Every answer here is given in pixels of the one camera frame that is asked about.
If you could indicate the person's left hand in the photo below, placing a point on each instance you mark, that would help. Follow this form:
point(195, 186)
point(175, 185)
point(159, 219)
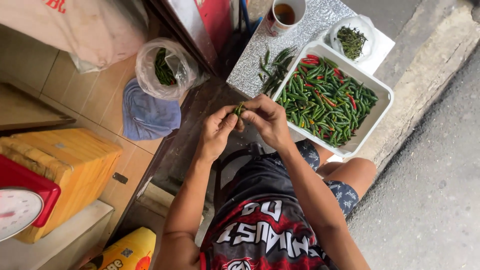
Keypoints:
point(213, 131)

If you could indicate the person's right hand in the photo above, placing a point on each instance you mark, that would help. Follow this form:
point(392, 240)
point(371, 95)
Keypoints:
point(272, 122)

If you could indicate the single green chili pepper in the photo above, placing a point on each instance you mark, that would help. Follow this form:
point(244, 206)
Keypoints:
point(239, 108)

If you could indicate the loose pile of green chilies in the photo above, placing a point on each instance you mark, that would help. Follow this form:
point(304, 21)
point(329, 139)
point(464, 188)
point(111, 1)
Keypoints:
point(275, 69)

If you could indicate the heap of green red chilies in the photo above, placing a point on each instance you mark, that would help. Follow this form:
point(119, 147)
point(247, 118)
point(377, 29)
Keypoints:
point(328, 101)

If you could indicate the silver textured table board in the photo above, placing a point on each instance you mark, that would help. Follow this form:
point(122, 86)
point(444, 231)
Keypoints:
point(247, 63)

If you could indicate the blue folded cloth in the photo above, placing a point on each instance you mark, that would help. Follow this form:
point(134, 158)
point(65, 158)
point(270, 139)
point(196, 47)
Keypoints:
point(148, 112)

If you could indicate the clear bag of green chilies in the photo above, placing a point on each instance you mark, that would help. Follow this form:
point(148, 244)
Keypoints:
point(165, 69)

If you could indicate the person's bare leg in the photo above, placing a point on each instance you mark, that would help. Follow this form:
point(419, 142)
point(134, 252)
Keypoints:
point(352, 172)

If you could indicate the blue patterned shorts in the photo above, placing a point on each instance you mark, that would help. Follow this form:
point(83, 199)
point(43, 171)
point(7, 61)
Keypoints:
point(343, 195)

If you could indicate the red black printed shirt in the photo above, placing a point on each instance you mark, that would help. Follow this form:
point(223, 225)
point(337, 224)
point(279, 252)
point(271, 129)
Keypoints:
point(258, 225)

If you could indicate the small black metal latch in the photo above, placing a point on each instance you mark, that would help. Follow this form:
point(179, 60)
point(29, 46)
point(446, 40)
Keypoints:
point(120, 178)

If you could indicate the metal cart with red panel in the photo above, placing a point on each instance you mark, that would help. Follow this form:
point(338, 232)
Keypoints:
point(202, 26)

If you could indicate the blue sticks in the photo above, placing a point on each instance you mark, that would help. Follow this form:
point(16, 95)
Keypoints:
point(248, 18)

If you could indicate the white cup of tea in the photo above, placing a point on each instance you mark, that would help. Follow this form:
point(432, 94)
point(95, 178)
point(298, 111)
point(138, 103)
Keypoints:
point(284, 15)

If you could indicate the white rectangular plastic tray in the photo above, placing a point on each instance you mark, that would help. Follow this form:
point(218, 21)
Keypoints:
point(380, 101)

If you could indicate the clear bag of chili stems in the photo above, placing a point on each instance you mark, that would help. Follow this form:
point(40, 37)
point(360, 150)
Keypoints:
point(351, 41)

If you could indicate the white flat board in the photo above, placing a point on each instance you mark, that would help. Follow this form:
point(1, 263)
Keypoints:
point(380, 50)

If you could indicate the yellow wooden block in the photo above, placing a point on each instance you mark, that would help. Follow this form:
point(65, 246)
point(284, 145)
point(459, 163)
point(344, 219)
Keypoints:
point(82, 165)

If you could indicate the yellow printed bag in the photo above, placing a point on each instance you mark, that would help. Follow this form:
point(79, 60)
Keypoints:
point(125, 253)

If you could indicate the large white sack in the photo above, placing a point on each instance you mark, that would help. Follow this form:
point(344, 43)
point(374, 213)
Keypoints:
point(71, 30)

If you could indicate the brown wooden tabletop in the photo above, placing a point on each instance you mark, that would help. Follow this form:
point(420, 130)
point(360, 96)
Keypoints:
point(26, 108)

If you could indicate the white low shelf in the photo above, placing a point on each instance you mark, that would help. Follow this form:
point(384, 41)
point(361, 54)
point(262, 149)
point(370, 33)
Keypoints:
point(56, 243)

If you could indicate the red kitchen scale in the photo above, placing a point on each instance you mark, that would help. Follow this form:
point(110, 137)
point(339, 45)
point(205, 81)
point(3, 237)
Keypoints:
point(22, 202)

